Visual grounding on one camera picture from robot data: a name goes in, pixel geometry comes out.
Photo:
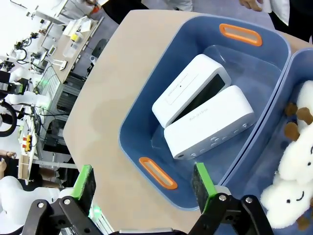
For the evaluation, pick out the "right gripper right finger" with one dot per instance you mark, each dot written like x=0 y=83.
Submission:
x=200 y=188

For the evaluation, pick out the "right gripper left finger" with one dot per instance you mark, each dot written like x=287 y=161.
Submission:
x=85 y=186

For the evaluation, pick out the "black shirt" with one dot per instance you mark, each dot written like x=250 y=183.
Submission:
x=300 y=19

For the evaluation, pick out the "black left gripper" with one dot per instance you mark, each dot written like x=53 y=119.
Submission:
x=9 y=86

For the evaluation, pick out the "clear plastic container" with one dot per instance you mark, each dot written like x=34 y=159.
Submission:
x=71 y=49

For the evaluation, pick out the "wooden workbench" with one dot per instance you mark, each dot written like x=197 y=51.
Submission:
x=71 y=63

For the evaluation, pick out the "bystander white coat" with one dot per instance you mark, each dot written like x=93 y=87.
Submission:
x=168 y=4

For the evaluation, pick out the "yellow emergency stop box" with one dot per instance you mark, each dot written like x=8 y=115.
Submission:
x=27 y=142

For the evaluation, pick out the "person's right hand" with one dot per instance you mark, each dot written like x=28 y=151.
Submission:
x=249 y=4

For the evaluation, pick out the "bystander black clothing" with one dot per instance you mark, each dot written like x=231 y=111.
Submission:
x=122 y=11

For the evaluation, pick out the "white lab coat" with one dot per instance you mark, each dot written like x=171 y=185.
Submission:
x=278 y=12

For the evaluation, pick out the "white cloud plush toy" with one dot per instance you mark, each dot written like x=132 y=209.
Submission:
x=286 y=200
x=298 y=159
x=306 y=95

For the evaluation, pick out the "white digital clock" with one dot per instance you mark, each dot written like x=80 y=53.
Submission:
x=185 y=88
x=215 y=122

